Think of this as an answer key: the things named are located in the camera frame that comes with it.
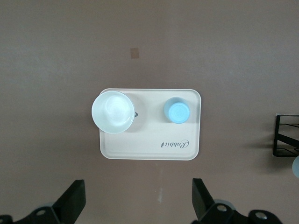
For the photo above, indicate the beige plastic Rabbit tray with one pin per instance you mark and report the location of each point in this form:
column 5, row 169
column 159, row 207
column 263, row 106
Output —
column 151, row 144

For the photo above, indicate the small brown tape patch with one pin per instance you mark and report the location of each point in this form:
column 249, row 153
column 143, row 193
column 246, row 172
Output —
column 134, row 52

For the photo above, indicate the light blue plastic cup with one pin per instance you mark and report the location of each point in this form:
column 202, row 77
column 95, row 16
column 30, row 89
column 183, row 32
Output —
column 177, row 112

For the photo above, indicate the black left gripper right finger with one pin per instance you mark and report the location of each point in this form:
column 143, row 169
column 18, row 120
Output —
column 203, row 200

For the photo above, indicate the grey plastic cup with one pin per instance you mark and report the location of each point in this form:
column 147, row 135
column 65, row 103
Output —
column 296, row 166

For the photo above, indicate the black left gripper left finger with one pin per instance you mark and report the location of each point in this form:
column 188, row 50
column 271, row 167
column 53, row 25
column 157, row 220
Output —
column 70, row 200

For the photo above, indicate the white ceramic bowl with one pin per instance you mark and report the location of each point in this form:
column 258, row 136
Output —
column 112, row 112

